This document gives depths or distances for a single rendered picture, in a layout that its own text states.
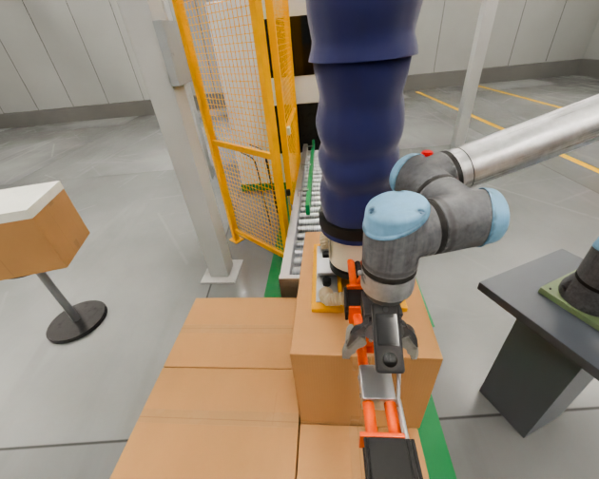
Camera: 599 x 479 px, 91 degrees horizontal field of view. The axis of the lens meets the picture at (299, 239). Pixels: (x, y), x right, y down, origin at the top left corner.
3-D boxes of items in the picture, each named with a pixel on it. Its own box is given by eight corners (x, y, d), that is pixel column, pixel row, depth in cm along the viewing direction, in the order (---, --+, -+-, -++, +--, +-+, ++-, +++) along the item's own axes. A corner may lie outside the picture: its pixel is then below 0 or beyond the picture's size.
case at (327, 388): (310, 296, 151) (305, 231, 128) (390, 296, 146) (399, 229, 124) (300, 421, 103) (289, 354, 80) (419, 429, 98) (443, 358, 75)
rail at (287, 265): (304, 159, 357) (302, 143, 346) (308, 159, 356) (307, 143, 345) (282, 301, 169) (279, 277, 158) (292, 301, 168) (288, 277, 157)
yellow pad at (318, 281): (314, 247, 119) (313, 237, 116) (338, 246, 118) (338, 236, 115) (311, 313, 91) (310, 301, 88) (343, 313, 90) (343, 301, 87)
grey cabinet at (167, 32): (184, 82, 181) (168, 21, 164) (193, 81, 181) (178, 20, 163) (171, 86, 165) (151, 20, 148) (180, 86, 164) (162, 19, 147)
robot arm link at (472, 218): (474, 170, 50) (407, 182, 49) (530, 203, 41) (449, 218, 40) (460, 217, 56) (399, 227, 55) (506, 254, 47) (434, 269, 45)
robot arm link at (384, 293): (423, 284, 45) (360, 285, 46) (418, 306, 48) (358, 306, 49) (409, 249, 53) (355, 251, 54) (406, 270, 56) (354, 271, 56)
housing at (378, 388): (357, 375, 63) (357, 363, 60) (389, 376, 62) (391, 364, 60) (359, 410, 57) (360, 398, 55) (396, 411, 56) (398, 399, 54)
